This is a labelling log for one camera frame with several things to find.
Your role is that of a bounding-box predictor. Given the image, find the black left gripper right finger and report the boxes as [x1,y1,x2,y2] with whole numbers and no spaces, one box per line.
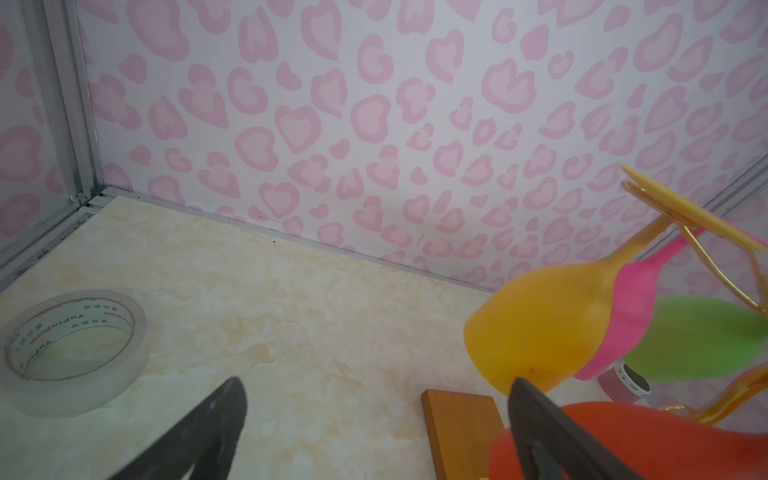
[507,378,640,480]

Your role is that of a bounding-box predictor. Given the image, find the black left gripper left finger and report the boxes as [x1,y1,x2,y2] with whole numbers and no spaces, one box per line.
[112,377,248,479]

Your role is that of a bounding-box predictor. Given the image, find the green wine glass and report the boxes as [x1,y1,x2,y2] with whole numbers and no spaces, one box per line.
[623,296,767,383]

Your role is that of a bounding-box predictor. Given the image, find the orange wooden rack base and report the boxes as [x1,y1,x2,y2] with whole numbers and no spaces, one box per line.
[421,389,504,480]

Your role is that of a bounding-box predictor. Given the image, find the red wine glass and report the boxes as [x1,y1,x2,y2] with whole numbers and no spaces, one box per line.
[488,402,767,479]

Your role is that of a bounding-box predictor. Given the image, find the yellow wine glass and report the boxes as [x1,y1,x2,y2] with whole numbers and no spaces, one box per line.
[463,166,768,397]

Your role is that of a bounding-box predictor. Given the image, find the pink wine glass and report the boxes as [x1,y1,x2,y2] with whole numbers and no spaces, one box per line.
[573,235,688,381]

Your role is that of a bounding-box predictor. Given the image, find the pink jar black lid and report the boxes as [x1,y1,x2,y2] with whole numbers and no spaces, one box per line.
[597,362,652,404]

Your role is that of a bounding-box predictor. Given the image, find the clear tape roll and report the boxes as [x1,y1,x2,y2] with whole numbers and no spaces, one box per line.
[1,290,150,418]

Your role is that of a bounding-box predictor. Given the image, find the gold wire glass rack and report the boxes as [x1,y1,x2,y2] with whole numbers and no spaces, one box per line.
[623,169,767,425]

